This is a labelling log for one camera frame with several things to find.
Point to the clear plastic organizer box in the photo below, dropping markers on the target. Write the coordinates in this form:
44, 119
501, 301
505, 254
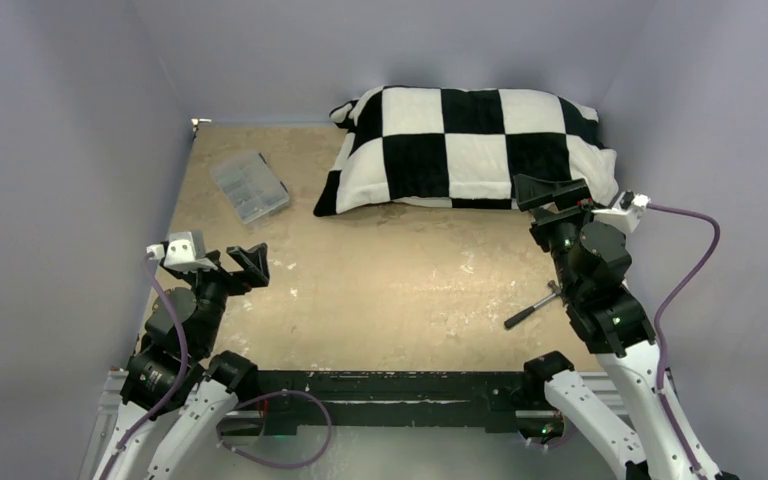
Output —
250, 186

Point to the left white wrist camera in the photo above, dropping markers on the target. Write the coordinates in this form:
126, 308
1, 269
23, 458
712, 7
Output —
182, 252

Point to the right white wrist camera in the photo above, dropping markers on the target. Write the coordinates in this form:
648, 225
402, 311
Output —
625, 213

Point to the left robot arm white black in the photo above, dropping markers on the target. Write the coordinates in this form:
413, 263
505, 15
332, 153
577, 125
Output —
175, 386

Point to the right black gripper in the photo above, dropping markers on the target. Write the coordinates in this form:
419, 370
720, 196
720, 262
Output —
557, 214

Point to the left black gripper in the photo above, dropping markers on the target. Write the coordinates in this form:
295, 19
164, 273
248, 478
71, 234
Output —
256, 270

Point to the black handled hammer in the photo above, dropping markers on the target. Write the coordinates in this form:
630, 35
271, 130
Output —
521, 316

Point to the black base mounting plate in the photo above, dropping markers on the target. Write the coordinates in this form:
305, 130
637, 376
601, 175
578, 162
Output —
497, 402

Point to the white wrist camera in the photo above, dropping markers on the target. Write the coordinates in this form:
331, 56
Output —
625, 213
182, 252

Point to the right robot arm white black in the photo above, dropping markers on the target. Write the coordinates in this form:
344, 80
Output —
587, 244

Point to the black white checkered pillowcase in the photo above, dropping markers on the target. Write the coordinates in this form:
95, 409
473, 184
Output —
460, 148

